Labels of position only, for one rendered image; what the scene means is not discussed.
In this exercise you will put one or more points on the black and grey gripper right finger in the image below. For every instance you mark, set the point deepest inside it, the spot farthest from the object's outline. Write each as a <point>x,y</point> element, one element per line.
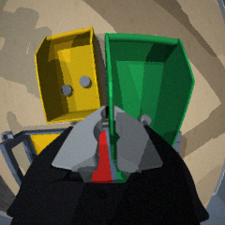
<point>140,149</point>

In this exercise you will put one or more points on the yellow bin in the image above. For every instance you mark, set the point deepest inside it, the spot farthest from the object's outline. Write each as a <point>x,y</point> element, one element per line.
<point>62,59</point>

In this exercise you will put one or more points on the green bin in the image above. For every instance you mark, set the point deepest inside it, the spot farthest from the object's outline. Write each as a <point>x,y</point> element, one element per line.
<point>149,75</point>

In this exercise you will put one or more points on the grey metal shelf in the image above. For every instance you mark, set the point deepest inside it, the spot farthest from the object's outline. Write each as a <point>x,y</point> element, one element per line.
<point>33,143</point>

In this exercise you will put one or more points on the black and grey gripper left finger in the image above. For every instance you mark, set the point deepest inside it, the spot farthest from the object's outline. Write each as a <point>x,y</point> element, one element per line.
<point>74,150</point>

